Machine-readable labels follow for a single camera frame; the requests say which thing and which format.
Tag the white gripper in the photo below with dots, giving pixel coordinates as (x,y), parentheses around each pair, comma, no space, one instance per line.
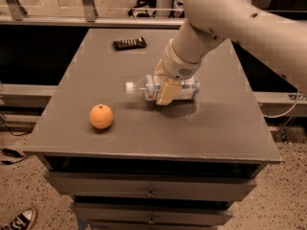
(177,65)

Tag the clear plastic water bottle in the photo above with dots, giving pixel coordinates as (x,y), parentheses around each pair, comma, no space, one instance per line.
(149,86)

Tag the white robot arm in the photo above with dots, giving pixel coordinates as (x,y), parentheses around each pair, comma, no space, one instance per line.
(278,42)

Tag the dark snack bar wrapper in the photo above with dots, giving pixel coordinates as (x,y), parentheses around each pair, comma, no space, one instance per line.
(130,43)

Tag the orange fruit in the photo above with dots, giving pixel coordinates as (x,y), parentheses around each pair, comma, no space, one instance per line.
(101,116)

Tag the black office chair base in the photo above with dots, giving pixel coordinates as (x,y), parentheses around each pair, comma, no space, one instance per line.
(143,8)

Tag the grey drawer cabinet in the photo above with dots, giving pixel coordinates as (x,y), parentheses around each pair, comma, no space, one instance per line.
(220,134)

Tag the top grey drawer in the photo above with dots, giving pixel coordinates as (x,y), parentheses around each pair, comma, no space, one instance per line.
(150,186)

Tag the grey drawer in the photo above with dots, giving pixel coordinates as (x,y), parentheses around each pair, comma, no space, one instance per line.
(150,214)
(150,186)

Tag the black and white sneaker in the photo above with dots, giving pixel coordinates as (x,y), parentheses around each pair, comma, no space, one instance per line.
(24,221)

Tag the metal railing frame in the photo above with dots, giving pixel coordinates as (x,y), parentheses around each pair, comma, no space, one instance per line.
(88,13)

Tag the black power adapter with cable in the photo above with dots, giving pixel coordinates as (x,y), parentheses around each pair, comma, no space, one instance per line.
(16,155)

